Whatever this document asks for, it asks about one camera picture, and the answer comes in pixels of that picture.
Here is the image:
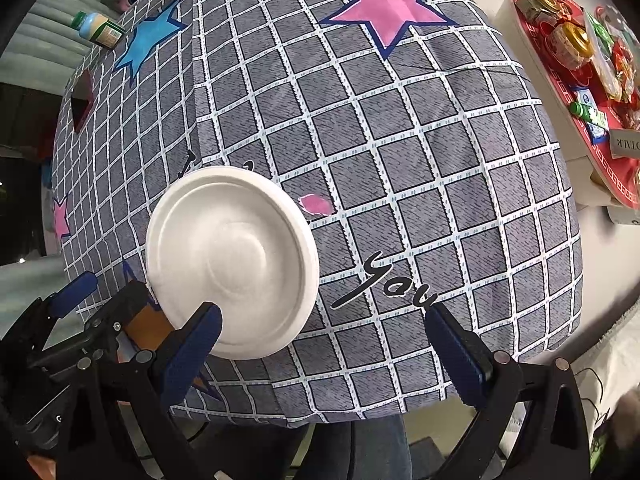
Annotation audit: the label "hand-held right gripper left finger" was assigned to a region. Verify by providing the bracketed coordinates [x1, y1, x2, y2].
[65, 302, 223, 480]

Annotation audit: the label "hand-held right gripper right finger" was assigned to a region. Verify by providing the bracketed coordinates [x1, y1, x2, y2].
[424, 304, 593, 480]

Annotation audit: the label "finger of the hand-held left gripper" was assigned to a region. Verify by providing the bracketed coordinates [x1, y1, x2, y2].
[0, 271, 99, 357]
[75, 280, 161, 361]

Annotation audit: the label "small white paper bowl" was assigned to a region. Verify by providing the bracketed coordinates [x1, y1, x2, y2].
[145, 167, 320, 360]

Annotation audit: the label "person's legs in jeans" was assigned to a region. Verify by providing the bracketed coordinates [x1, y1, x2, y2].
[305, 412, 411, 480]

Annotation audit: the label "white cloth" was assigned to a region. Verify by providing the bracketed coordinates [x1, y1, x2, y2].
[570, 325, 640, 461]

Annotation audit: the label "checked tablecloth with stars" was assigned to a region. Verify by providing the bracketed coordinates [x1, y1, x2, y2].
[52, 0, 583, 428]

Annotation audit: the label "phone in red case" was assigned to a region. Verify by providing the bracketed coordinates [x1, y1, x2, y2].
[70, 69, 97, 133]

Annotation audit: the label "pale green curtain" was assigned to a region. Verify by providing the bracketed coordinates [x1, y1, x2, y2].
[0, 5, 101, 91]

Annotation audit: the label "green-lidded supplement bottle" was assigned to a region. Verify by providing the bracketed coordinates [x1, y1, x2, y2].
[70, 11, 127, 50]

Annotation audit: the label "red tray of snacks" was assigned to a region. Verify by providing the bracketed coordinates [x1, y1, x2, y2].
[509, 0, 640, 210]

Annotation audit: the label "gold-lidded jar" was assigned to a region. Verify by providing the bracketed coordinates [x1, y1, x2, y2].
[550, 22, 593, 68]

